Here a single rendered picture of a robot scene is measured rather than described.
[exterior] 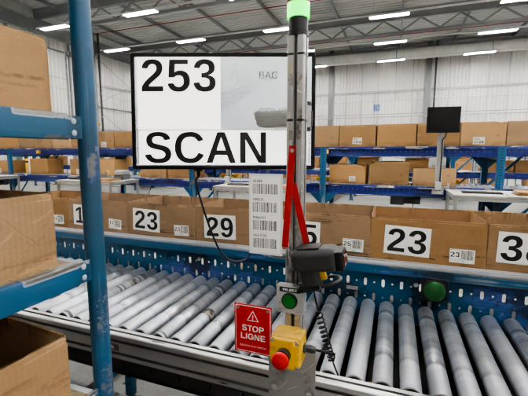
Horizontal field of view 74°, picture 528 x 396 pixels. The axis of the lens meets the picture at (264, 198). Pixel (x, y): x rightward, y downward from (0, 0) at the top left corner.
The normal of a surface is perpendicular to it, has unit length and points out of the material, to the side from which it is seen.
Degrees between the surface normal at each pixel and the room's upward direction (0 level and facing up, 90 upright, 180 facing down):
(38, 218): 90
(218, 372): 90
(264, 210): 90
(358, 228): 90
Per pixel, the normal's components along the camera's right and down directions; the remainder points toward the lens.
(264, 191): -0.35, 0.12
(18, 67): 0.94, 0.04
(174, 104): 0.00, 0.06
